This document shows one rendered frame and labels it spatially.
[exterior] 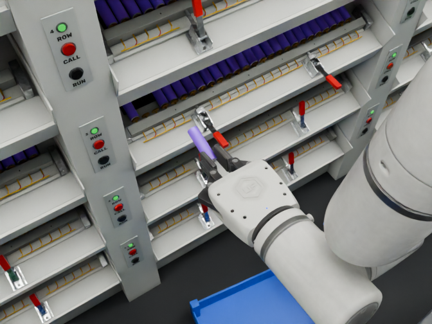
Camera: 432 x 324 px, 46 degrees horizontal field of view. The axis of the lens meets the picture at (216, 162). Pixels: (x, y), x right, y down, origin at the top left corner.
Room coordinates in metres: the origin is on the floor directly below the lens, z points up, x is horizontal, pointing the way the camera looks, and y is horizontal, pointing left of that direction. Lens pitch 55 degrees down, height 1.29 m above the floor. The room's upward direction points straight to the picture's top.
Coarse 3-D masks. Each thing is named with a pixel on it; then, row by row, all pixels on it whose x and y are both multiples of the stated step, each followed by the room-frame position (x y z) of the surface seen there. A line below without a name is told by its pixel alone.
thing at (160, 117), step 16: (336, 32) 0.82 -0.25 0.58; (352, 32) 0.85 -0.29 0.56; (304, 48) 0.78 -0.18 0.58; (336, 48) 0.80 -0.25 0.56; (272, 64) 0.73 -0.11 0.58; (240, 80) 0.69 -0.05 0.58; (192, 96) 0.64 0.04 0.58; (208, 96) 0.65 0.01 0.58; (160, 112) 0.60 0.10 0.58; (176, 112) 0.61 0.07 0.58; (128, 128) 0.57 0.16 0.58; (144, 128) 0.57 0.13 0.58
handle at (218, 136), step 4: (204, 120) 0.60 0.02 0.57; (208, 120) 0.60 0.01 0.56; (208, 124) 0.59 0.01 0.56; (208, 128) 0.59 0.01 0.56; (212, 128) 0.58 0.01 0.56; (212, 132) 0.57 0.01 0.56; (216, 132) 0.57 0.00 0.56; (216, 136) 0.56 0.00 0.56; (220, 136) 0.56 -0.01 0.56; (220, 140) 0.55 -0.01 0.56; (224, 140) 0.55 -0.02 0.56; (220, 144) 0.55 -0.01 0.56; (224, 144) 0.55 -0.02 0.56; (228, 144) 0.55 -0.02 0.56
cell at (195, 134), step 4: (192, 128) 0.51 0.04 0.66; (196, 128) 0.51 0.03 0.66; (188, 132) 0.50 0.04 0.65; (192, 132) 0.50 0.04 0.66; (196, 132) 0.50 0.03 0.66; (200, 132) 0.50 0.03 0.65; (192, 136) 0.49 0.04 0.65; (196, 136) 0.49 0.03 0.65; (200, 136) 0.49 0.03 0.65; (192, 140) 0.49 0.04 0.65; (196, 140) 0.49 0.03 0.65; (200, 140) 0.49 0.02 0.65; (204, 140) 0.49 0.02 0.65; (196, 144) 0.48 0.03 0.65; (200, 144) 0.48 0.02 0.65; (204, 144) 0.48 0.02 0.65; (200, 148) 0.47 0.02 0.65; (204, 148) 0.47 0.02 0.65; (208, 148) 0.47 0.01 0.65; (208, 152) 0.47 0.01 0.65; (212, 152) 0.47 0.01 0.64; (212, 156) 0.46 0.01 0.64
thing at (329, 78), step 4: (316, 64) 0.74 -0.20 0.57; (316, 68) 0.74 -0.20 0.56; (320, 68) 0.74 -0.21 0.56; (320, 72) 0.73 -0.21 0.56; (324, 72) 0.73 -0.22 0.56; (328, 76) 0.71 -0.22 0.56; (332, 76) 0.71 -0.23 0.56; (328, 80) 0.71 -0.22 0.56; (332, 80) 0.70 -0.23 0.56; (336, 80) 0.70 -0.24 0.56; (332, 84) 0.70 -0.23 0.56; (336, 84) 0.69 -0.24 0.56; (340, 84) 0.69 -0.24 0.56; (336, 88) 0.69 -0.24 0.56
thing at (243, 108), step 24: (360, 0) 0.91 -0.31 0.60; (384, 24) 0.84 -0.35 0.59; (360, 48) 0.82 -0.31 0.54; (240, 72) 0.72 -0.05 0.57; (336, 72) 0.77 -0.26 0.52; (240, 96) 0.67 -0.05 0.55; (264, 96) 0.68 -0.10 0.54; (288, 96) 0.70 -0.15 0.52; (192, 120) 0.61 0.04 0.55; (216, 120) 0.62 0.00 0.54; (240, 120) 0.64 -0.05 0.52; (144, 144) 0.56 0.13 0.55; (168, 144) 0.56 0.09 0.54; (192, 144) 0.58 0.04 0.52; (144, 168) 0.52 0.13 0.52
